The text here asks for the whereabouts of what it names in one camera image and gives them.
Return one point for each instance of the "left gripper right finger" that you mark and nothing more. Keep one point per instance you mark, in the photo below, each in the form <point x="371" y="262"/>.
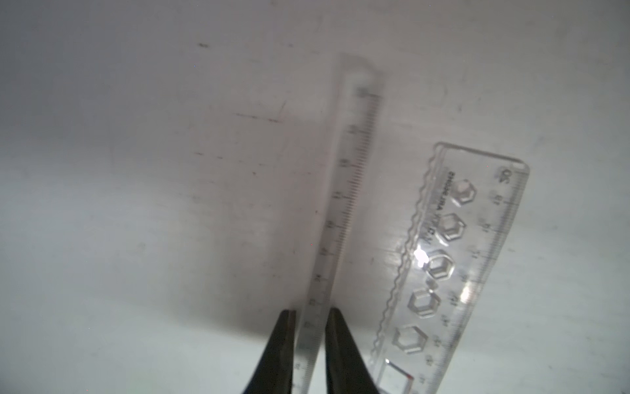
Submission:
<point x="346" y="372"/>

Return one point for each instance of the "clear shape stencil ruler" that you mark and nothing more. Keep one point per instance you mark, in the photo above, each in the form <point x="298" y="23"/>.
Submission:
<point x="466" y="207"/>

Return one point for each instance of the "thin clear straight ruler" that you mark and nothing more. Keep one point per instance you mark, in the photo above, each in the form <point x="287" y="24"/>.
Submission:
<point x="358" y="94"/>

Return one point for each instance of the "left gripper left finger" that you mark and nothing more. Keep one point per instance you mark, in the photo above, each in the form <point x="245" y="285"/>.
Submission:
<point x="274" y="372"/>

